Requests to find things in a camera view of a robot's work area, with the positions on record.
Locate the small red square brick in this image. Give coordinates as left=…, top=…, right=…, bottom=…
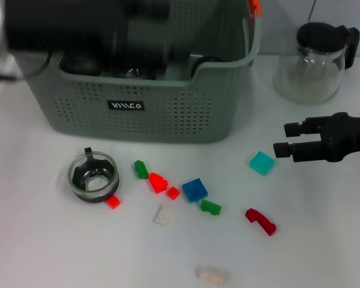
left=105, top=194, right=121, bottom=209
left=167, top=185, right=181, bottom=200

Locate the dark red curved brick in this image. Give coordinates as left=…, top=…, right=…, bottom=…
left=245, top=208, right=277, bottom=237

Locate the grey-green perforated storage bin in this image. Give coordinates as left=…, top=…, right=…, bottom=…
left=14, top=0, right=262, bottom=143

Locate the teal square plate brick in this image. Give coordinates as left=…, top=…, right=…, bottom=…
left=248, top=150, right=276, bottom=176

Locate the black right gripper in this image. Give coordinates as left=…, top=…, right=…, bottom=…
left=272, top=112, right=360, bottom=163

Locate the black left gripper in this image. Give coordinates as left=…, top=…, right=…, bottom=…
left=4, top=0, right=193, bottom=76

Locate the glass pitcher with black lid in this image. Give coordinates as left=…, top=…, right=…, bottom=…
left=272, top=20, right=360, bottom=104

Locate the white flat plate brick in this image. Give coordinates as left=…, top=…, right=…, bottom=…
left=152, top=204, right=174, bottom=225

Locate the large red sloped brick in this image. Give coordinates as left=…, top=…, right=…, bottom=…
left=148, top=172, right=170, bottom=194

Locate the green toy brick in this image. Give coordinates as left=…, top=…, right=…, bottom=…
left=200, top=199, right=222, bottom=217
left=134, top=160, right=149, bottom=180

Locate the glass teacup with black holder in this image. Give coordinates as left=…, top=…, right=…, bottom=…
left=67, top=146, right=120, bottom=204
left=121, top=64, right=157, bottom=81
left=190, top=55, right=226, bottom=76

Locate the white long studded brick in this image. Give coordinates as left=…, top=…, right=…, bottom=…
left=195, top=265, right=230, bottom=286

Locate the black round teapot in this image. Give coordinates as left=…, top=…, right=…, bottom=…
left=61, top=55, right=103, bottom=76

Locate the blue square plate brick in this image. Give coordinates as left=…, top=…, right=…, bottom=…
left=182, top=178, right=209, bottom=204

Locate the orange bin handle clip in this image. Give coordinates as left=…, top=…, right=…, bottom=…
left=248, top=0, right=262, bottom=19

